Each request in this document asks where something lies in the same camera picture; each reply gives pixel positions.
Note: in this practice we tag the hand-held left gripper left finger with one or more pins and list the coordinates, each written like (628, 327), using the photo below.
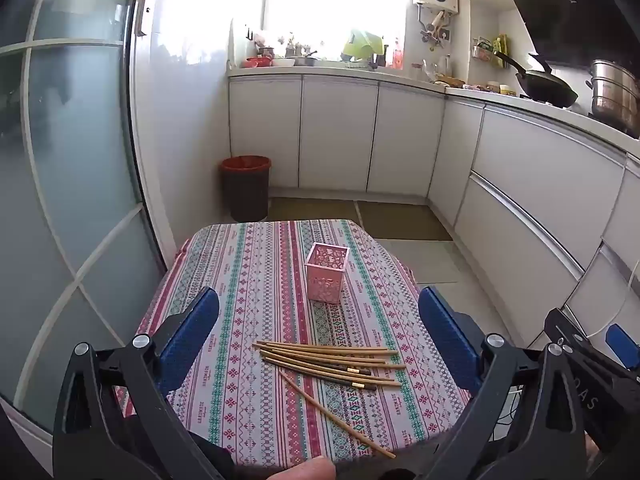
(192, 340)

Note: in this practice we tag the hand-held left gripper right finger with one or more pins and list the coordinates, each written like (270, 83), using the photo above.
(450, 342)

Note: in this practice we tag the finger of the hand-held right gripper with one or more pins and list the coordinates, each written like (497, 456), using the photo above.
(562, 324)
(622, 342)

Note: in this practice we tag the pile of wooden chopsticks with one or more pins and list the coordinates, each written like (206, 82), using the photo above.
(320, 357)

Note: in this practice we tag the light bamboo chopstick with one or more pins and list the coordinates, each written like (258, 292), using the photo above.
(340, 417)

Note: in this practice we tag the pink lattice utensil holder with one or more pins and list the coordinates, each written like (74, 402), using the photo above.
(325, 280)

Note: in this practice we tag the person's right hand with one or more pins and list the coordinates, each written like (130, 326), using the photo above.
(590, 452)

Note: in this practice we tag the person's left hand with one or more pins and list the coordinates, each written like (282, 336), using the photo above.
(310, 471)

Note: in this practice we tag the patterned striped tablecloth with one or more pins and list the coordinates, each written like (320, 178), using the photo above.
(240, 310)

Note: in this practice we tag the olive floor mat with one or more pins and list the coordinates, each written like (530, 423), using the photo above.
(315, 210)
(405, 222)

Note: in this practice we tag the dark trash bin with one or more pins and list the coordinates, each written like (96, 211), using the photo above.
(245, 197)

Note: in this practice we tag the row of white kitchen cabinets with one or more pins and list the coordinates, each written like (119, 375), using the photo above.
(525, 170)

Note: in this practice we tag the red bin liner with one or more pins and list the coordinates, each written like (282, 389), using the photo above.
(245, 164)

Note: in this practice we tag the frosted glass door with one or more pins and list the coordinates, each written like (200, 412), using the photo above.
(75, 160)

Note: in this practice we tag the white kitchen countertop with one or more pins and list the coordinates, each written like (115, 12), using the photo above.
(525, 106)

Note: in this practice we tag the steel steamer pot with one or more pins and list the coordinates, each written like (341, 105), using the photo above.
(612, 95)

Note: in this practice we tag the black wok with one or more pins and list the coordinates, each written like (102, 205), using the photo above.
(547, 87)

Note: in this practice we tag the red bowl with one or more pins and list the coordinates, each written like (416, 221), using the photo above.
(257, 62)

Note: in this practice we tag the red label bottle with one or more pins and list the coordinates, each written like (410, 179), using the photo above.
(398, 55)

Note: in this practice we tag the white upright board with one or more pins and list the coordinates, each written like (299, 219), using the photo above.
(240, 42)

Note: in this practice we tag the yellow-green bag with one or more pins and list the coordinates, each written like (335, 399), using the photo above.
(362, 45)

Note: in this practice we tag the black range hood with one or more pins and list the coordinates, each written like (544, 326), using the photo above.
(575, 5)

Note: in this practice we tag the bright kitchen window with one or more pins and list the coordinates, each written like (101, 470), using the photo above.
(300, 0)

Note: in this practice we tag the wall condiment rack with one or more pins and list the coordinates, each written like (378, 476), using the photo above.
(490, 52)

